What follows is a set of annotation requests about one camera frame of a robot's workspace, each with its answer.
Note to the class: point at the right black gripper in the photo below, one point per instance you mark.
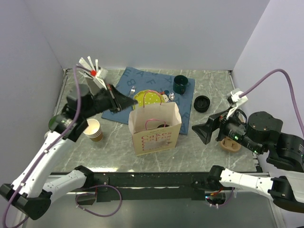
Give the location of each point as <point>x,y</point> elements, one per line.
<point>203,130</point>

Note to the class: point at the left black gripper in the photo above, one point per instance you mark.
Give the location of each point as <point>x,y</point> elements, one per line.
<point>124,101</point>

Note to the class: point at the pink paper gift bag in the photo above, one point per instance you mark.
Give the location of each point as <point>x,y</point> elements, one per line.
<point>148,141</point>

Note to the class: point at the black plastic cup lid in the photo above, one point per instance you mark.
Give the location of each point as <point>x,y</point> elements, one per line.
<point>157,126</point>

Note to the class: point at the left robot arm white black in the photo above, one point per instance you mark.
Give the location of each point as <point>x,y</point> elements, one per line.
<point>30,193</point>

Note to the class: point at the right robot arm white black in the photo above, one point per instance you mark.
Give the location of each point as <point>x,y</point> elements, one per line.
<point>259,133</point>

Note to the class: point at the silver fork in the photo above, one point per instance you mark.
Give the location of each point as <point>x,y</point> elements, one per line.
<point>132,91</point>

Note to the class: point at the blue alphabet cloth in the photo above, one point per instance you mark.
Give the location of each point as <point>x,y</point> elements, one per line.
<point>144,80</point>

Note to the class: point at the stack of black lids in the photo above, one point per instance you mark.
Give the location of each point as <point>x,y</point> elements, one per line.
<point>201,103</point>

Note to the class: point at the yellow-green dotted plate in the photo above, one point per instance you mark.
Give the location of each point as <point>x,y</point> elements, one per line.
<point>147,97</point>

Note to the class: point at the grey straw holder cup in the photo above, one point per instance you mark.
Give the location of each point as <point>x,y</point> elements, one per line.
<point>91,85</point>

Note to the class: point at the stack of brown paper cups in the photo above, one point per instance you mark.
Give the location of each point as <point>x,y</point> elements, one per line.
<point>93,130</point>

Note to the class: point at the cartoon mouse figurine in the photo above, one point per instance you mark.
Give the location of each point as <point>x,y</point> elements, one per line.
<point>165,94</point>

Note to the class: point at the silver spoon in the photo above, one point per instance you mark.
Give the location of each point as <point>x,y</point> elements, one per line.
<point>171,96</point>

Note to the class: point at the white wrapped straws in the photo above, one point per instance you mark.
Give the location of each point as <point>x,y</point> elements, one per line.
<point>90,70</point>

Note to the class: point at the dark green mug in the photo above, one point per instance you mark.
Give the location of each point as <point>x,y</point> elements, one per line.
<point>180,84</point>

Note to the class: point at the green interior enamel mug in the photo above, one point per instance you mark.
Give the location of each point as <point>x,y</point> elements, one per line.
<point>53,122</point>

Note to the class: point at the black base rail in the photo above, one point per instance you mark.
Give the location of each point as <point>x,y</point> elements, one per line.
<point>151,185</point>

